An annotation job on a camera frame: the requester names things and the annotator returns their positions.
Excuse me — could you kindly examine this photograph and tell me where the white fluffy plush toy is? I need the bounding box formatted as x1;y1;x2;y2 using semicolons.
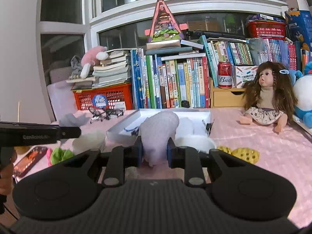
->
72;130;106;155

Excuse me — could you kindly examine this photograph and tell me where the row of upright books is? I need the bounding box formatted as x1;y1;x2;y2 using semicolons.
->
131;32;311;109

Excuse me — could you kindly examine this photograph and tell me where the dark blue floral pouch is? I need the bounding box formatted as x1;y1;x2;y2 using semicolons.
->
124;126;140;136

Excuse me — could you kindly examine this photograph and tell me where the red Budweiser can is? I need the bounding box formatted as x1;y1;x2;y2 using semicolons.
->
218;62;233;89

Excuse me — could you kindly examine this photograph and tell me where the white shallow box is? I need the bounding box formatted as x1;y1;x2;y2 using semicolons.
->
106;108;212;145

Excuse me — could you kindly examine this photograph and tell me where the pink white plush toy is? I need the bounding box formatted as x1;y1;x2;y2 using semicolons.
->
80;46;108;79

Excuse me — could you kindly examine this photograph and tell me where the black binder clip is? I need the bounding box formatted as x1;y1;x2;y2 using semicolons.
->
202;120;214;136

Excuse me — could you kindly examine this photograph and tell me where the red plastic crate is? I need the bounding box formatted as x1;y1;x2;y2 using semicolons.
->
72;82;133;110

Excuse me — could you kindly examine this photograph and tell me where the white paper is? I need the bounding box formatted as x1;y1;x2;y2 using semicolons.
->
59;113;89;127

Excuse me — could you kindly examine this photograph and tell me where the stack of flat books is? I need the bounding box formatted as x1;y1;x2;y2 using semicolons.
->
66;49;132;90

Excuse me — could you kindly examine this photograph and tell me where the blue cardboard box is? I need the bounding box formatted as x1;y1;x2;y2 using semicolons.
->
285;8;312;51

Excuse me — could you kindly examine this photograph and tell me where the person's left hand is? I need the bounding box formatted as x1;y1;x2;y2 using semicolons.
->
0;150;17;195

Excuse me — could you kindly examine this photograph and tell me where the triangular pink toy house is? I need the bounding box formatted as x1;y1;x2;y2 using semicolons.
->
146;0;184;51

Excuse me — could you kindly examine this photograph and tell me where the miniature black bicycle model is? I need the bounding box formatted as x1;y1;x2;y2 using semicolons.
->
88;107;124;124

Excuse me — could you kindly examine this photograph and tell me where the red basket on books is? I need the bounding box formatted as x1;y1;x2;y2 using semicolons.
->
246;21;286;40

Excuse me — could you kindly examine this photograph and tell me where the brown haired doll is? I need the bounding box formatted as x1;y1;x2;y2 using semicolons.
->
238;61;298;134

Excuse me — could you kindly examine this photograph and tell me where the blue white plush toy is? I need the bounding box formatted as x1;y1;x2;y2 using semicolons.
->
290;62;312;129

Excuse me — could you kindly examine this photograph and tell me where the white printed small box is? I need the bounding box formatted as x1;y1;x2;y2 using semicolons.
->
233;66;258;88

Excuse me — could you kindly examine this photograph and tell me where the small wooden drawer box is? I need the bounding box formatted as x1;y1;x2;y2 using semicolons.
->
210;78;244;108

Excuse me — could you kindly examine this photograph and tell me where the pink tablecloth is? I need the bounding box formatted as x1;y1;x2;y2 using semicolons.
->
11;108;311;233

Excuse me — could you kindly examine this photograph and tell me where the green scrunchie with pink bow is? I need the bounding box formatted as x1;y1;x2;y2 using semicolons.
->
46;147;74;166

